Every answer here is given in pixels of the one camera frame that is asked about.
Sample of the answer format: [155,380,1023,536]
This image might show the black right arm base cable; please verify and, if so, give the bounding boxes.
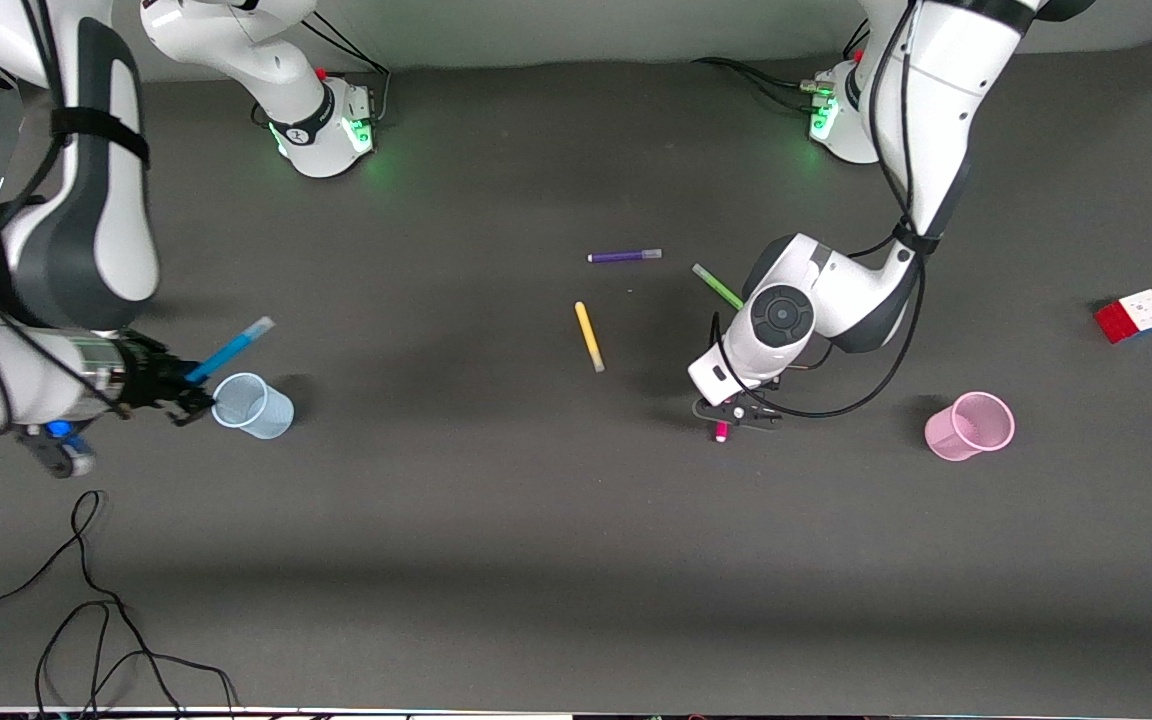
[251,12,393,131]

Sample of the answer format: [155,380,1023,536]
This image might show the loose black cable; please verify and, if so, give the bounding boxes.
[0,488,239,720]

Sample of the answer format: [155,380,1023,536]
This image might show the yellow marker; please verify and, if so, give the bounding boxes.
[573,300,607,375]

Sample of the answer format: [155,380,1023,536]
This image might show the red white puzzle cube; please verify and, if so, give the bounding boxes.
[1093,288,1152,346]

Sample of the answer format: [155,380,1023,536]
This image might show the black left arm base cable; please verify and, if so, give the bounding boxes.
[692,20,873,113]

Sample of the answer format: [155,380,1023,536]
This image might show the black arm base cable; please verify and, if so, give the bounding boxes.
[251,12,393,131]
[692,20,873,113]

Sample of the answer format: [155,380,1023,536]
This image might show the blue marker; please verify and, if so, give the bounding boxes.
[184,316,276,387]

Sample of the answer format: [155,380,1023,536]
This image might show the translucent blue cup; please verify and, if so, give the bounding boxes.
[210,371,296,442]

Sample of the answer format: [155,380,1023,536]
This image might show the green marker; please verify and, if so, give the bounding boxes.
[691,262,746,312]

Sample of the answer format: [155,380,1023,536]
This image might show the translucent pink cup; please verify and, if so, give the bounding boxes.
[923,390,1018,464]

